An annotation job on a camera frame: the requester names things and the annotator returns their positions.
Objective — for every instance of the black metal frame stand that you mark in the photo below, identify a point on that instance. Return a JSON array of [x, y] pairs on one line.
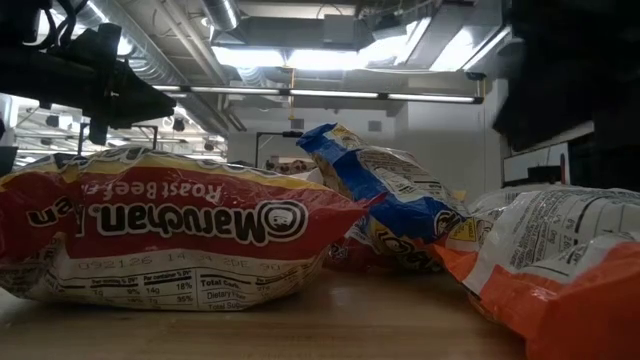
[[272, 134]]

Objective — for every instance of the blue Maruchan noodle pack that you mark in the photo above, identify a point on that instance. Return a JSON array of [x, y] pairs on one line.
[[395, 210]]

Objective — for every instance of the black object at table edge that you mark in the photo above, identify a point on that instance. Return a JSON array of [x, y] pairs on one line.
[[7, 160]]

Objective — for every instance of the long ceiling light fixture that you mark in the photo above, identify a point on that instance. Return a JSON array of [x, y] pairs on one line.
[[330, 93]]

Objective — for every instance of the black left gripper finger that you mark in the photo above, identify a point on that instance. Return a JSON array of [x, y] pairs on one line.
[[98, 132], [145, 102]]

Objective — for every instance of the round silver ceiling duct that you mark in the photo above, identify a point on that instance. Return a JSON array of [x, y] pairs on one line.
[[220, 12]]

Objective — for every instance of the red Maruchan roast beef pack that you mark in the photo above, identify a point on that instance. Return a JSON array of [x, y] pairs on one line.
[[175, 200]]

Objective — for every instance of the red pole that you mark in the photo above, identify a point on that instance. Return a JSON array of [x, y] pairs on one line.
[[563, 170]]

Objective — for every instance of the white bin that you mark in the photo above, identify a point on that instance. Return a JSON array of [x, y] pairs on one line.
[[312, 176]]

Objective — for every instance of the patterned cloth item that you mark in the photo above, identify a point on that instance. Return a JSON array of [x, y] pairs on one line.
[[290, 165]]

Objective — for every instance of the red Maruchan ramen beef pack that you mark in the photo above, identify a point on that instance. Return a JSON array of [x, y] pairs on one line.
[[350, 256]]

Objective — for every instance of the orange Maruchan noodle pack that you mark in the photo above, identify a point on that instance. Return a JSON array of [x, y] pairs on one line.
[[575, 300]]

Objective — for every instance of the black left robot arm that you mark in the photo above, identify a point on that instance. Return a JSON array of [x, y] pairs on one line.
[[40, 77]]

